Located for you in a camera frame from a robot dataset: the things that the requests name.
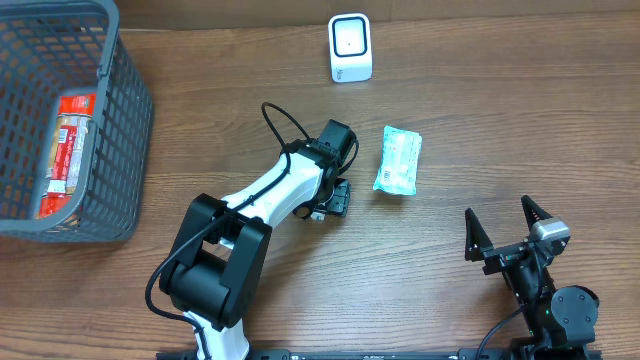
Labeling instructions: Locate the white barcode scanner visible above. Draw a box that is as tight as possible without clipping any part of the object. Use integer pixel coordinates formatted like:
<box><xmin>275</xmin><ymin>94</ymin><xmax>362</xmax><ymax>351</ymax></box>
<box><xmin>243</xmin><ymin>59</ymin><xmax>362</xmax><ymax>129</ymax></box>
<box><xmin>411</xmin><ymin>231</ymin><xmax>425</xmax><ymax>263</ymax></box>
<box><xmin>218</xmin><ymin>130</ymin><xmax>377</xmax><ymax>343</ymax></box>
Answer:
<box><xmin>328</xmin><ymin>13</ymin><xmax>373</xmax><ymax>83</ymax></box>

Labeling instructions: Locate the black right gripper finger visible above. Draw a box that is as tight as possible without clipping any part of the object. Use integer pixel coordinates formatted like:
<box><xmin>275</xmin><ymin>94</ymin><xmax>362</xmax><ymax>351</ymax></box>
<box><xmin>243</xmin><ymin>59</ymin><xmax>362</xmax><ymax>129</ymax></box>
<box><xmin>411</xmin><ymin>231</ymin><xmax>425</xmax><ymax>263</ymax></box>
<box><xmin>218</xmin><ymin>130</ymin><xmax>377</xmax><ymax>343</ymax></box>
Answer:
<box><xmin>465</xmin><ymin>208</ymin><xmax>494</xmax><ymax>262</ymax></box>
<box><xmin>521</xmin><ymin>195</ymin><xmax>552</xmax><ymax>230</ymax></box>

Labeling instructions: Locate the orange red noodle packet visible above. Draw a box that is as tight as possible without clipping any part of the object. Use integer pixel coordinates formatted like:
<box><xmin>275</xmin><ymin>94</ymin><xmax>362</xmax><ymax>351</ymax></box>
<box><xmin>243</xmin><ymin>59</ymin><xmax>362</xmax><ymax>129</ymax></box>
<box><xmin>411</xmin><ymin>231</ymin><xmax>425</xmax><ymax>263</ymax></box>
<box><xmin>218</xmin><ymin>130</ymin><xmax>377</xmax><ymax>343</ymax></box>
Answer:
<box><xmin>36</xmin><ymin>93</ymin><xmax>96</xmax><ymax>219</ymax></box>

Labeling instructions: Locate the grey plastic mesh basket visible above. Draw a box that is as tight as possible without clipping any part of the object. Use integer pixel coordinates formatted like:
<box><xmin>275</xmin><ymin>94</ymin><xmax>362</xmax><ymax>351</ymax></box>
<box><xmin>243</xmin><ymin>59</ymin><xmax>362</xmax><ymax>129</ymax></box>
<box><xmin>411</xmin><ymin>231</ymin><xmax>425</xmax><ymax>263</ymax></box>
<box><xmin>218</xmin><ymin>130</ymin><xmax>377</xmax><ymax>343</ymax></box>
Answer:
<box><xmin>1</xmin><ymin>0</ymin><xmax>154</xmax><ymax>243</ymax></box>

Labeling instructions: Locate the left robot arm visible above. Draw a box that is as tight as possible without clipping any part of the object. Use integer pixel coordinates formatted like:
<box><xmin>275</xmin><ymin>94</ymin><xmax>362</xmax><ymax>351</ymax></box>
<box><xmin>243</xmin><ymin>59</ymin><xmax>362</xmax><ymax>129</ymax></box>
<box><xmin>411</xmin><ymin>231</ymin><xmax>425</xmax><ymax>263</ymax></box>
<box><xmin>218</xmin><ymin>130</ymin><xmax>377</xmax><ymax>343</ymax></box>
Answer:
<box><xmin>149</xmin><ymin>120</ymin><xmax>358</xmax><ymax>359</ymax></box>

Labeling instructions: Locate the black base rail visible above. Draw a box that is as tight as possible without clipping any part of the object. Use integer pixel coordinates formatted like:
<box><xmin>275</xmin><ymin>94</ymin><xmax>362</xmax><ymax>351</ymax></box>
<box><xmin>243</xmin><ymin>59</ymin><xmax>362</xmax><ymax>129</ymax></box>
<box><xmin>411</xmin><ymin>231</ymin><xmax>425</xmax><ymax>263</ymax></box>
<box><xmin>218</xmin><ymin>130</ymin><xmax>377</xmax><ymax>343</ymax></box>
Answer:
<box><xmin>155</xmin><ymin>348</ymin><xmax>603</xmax><ymax>360</ymax></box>

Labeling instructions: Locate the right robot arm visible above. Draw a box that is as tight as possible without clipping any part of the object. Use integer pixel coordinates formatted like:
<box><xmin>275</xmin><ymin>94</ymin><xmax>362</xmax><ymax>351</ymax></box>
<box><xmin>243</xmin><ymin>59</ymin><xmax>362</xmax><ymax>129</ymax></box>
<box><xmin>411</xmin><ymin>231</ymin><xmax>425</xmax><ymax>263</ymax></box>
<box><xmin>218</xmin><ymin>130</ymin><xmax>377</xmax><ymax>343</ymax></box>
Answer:
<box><xmin>465</xmin><ymin>195</ymin><xmax>602</xmax><ymax>359</ymax></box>

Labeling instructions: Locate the teal wet wipes pack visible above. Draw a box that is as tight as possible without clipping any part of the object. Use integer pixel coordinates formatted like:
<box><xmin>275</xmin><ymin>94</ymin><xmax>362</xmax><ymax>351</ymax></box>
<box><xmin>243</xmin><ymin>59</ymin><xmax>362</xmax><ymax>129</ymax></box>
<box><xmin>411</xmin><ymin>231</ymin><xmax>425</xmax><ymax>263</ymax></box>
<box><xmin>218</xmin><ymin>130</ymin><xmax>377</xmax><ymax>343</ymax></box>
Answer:
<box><xmin>373</xmin><ymin>126</ymin><xmax>422</xmax><ymax>196</ymax></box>

